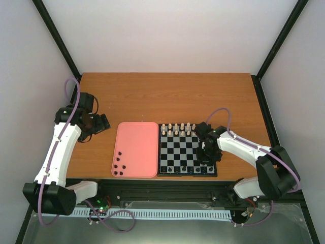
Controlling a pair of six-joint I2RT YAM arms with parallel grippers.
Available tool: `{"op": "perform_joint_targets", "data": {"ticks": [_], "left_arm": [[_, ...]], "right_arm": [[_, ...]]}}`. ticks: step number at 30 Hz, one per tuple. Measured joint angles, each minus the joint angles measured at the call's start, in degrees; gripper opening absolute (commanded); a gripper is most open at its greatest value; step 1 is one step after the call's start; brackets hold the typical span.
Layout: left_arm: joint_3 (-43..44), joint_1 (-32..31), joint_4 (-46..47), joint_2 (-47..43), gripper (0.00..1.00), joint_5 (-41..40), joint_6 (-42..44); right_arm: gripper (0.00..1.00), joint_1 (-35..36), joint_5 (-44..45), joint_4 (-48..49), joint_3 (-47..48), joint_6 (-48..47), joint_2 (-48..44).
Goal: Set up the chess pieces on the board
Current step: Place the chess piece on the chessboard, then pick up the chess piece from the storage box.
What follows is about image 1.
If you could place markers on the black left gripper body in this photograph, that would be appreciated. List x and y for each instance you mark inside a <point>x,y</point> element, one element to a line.
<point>93,127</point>

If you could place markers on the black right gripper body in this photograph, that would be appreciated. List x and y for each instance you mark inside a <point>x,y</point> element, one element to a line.
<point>208,155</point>

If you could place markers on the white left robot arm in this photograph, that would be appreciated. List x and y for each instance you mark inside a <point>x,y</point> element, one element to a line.
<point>49,194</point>

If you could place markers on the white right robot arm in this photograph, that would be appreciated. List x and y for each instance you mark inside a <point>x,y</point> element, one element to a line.
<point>276,174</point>

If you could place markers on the black white chess board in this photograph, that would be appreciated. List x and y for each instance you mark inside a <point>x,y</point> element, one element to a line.
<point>179,149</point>

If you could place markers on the pink plastic tray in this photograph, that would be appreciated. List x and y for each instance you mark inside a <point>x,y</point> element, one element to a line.
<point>138,143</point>

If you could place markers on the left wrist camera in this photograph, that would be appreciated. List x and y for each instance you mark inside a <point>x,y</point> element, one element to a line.
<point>86,102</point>

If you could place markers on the black aluminium frame rail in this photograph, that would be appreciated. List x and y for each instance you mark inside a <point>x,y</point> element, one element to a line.
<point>212,193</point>

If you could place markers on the light blue cable duct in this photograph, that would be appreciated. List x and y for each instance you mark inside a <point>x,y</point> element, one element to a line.
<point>159,214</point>

